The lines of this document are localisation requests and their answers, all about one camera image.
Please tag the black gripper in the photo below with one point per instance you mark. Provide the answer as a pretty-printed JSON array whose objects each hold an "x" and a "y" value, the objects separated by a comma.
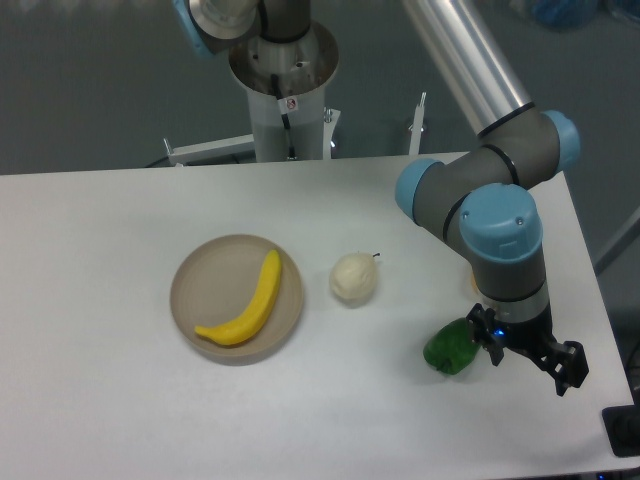
[{"x": 565, "y": 362}]

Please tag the yellow banana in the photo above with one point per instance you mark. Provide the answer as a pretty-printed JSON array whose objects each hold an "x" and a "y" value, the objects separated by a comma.
[{"x": 251, "y": 320}]

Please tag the beige round plate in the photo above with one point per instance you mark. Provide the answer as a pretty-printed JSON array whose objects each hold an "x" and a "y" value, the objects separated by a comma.
[{"x": 215, "y": 283}]

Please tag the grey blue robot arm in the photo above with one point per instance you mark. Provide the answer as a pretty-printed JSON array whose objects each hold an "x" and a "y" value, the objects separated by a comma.
[{"x": 479, "y": 205}]

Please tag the black device at table edge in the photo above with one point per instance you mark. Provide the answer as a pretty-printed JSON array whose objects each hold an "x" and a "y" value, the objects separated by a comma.
[{"x": 622, "y": 427}]

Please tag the white metal frame bracket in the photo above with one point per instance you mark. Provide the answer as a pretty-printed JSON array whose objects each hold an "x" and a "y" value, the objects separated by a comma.
[{"x": 214, "y": 152}]

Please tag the white pear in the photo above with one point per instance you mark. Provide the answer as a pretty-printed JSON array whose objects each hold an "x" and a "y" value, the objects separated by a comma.
[{"x": 354, "y": 278}]

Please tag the green bell pepper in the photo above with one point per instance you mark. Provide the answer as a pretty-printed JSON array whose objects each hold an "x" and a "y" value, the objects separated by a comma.
[{"x": 451, "y": 349}]

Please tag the blue object in background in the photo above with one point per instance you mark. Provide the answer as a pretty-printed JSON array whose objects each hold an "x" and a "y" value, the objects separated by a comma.
[{"x": 562, "y": 15}]

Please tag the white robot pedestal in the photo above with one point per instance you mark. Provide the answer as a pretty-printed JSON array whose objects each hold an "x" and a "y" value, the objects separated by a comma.
[{"x": 285, "y": 87}]

